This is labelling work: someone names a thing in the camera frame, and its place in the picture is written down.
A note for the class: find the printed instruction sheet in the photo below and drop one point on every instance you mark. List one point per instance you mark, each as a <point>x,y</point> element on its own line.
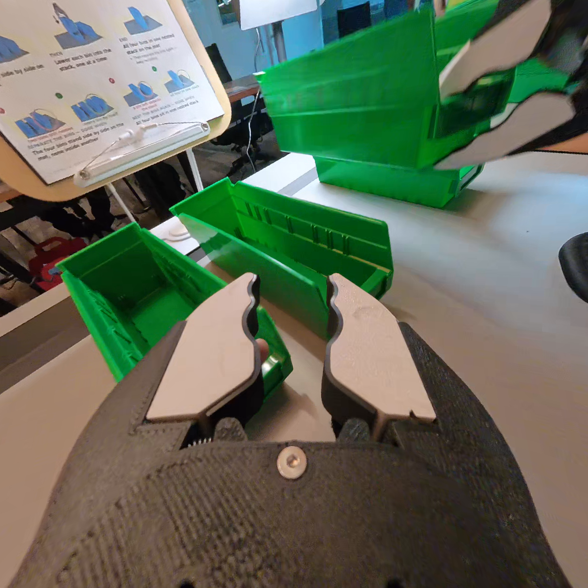
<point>92,69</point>

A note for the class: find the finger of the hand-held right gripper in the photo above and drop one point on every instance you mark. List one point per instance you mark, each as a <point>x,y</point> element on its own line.
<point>496,46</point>
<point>519,126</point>

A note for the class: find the person's left hand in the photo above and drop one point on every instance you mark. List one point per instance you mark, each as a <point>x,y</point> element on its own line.
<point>262,351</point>

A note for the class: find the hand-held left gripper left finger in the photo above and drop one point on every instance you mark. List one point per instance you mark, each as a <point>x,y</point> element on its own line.
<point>206,367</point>

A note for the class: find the instruction sheet on board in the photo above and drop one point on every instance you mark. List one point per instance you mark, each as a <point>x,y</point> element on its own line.
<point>18,174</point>

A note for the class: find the white stand strut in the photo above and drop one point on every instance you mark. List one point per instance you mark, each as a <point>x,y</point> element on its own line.
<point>195,170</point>

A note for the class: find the green plastic bin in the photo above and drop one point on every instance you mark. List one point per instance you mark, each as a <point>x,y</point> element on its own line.
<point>275,271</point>
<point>138,294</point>
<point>344,101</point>
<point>390,183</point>

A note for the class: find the white studio light softbox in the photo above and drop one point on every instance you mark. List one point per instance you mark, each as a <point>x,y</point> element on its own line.
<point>275,11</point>

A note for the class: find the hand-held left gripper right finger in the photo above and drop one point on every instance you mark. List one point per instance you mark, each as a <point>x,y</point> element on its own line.
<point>376,367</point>

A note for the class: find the white stand rod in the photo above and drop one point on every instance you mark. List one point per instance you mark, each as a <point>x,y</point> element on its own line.
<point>120,202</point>

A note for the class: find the white page holder bar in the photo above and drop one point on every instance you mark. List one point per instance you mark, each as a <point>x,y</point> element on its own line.
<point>147,154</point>

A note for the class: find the stack of green bins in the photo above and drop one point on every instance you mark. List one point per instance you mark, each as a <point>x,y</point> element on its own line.
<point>459,27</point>

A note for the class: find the metal pole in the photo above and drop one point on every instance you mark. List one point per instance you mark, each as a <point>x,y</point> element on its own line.
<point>278,41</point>

